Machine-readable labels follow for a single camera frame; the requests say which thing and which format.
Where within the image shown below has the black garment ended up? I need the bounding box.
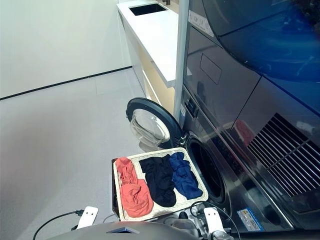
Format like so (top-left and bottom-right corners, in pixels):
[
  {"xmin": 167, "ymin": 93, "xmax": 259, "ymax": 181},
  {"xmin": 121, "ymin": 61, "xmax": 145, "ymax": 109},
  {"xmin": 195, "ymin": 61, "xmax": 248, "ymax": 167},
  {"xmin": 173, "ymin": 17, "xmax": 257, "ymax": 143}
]
[{"xmin": 138, "ymin": 154, "xmax": 177, "ymax": 208}]

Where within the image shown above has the navy blue garment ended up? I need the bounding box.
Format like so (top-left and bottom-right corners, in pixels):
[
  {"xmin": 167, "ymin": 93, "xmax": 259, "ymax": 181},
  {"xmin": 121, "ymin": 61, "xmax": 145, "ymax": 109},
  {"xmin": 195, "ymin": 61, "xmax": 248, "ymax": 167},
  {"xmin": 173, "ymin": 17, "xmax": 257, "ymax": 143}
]
[{"xmin": 167, "ymin": 151, "xmax": 204, "ymax": 200}]

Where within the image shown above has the orange-red garment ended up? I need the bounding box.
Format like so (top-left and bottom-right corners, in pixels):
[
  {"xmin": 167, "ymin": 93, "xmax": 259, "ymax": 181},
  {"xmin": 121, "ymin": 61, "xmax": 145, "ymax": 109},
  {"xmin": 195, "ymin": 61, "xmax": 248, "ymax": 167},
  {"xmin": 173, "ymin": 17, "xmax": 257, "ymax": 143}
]
[{"xmin": 115, "ymin": 156, "xmax": 155, "ymax": 218}]

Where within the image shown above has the grey washing machine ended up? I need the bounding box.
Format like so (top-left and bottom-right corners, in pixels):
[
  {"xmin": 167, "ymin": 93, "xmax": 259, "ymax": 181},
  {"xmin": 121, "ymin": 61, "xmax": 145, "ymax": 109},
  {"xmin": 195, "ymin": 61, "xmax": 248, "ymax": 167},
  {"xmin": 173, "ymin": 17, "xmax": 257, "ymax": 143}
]
[{"xmin": 180, "ymin": 83, "xmax": 301, "ymax": 233}]

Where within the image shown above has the pale woven basket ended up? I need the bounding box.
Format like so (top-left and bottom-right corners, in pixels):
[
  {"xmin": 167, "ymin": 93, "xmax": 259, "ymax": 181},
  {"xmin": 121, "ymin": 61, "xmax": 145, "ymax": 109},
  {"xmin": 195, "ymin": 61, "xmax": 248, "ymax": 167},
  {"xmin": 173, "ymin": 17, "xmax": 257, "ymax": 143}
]
[{"xmin": 112, "ymin": 147, "xmax": 210, "ymax": 222}]

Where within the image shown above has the white counter cabinet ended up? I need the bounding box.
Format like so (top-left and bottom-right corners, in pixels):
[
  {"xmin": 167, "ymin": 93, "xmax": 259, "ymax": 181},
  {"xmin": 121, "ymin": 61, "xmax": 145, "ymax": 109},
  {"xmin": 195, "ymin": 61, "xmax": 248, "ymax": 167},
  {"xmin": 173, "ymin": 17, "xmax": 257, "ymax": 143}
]
[{"xmin": 116, "ymin": 0, "xmax": 180, "ymax": 115}]

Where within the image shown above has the dark stacked dryer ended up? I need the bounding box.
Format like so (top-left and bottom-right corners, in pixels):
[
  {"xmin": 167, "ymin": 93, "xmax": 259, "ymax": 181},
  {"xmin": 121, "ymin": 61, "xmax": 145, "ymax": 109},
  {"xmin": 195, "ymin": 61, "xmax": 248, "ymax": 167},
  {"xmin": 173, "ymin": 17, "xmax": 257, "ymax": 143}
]
[{"xmin": 184, "ymin": 0, "xmax": 320, "ymax": 221}]

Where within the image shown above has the white warning sticker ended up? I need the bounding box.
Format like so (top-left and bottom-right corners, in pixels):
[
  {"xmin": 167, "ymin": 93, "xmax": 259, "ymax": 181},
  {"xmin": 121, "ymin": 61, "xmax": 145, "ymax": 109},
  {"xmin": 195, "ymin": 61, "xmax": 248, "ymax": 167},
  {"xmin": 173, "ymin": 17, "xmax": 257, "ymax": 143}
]
[{"xmin": 188, "ymin": 9, "xmax": 215, "ymax": 38}]

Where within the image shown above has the black sink basin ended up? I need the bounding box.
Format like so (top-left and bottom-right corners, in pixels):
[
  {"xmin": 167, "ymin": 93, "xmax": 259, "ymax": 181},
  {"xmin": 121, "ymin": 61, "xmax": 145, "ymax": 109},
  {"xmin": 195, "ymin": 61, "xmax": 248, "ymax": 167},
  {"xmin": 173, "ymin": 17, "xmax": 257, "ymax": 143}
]
[{"xmin": 128, "ymin": 2, "xmax": 169, "ymax": 17}]

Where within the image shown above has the silver robot torso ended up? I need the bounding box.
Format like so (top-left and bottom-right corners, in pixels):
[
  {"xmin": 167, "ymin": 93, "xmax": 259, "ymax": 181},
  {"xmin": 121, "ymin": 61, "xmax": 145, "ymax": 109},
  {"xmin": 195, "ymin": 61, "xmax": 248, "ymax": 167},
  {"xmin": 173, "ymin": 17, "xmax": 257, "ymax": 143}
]
[{"xmin": 47, "ymin": 221, "xmax": 201, "ymax": 240}]

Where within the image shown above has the blue energy label sticker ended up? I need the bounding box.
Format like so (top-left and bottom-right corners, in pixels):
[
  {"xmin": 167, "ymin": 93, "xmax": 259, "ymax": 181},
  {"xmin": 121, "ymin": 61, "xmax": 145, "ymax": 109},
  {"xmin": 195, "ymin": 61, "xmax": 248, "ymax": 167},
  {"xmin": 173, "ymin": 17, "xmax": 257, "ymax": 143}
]
[{"xmin": 236, "ymin": 208, "xmax": 265, "ymax": 232}]

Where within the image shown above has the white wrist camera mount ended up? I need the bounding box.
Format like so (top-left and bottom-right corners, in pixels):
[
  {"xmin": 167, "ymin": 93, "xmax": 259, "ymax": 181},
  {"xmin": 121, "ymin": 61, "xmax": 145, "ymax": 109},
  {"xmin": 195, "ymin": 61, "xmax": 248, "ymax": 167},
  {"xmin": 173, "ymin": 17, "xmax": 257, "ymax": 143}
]
[
  {"xmin": 202, "ymin": 206, "xmax": 227, "ymax": 235},
  {"xmin": 75, "ymin": 206, "xmax": 99, "ymax": 230}
]

